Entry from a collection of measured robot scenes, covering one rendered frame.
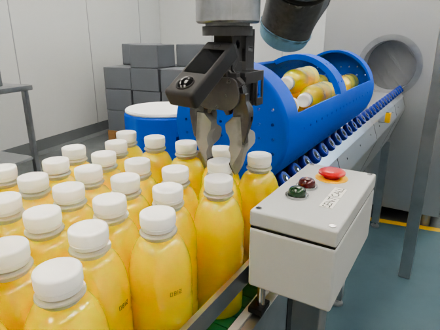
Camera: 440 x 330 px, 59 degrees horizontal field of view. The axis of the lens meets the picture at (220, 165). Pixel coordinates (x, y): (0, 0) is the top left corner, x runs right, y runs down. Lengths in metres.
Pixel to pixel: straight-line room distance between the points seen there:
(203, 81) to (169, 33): 6.37
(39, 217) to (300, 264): 0.28
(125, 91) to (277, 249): 4.52
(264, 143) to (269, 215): 0.40
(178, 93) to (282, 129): 0.35
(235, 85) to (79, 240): 0.29
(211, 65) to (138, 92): 4.29
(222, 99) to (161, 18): 6.40
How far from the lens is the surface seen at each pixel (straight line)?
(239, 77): 0.55
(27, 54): 4.82
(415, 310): 2.26
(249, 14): 0.55
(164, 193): 0.48
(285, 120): 0.79
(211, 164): 0.58
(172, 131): 1.32
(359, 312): 2.14
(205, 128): 0.59
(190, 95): 0.48
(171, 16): 6.85
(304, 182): 0.50
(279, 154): 0.81
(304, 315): 0.59
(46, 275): 0.35
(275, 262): 0.46
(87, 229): 0.41
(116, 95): 4.99
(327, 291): 0.45
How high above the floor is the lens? 1.29
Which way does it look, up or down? 18 degrees down
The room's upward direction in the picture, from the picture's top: straight up
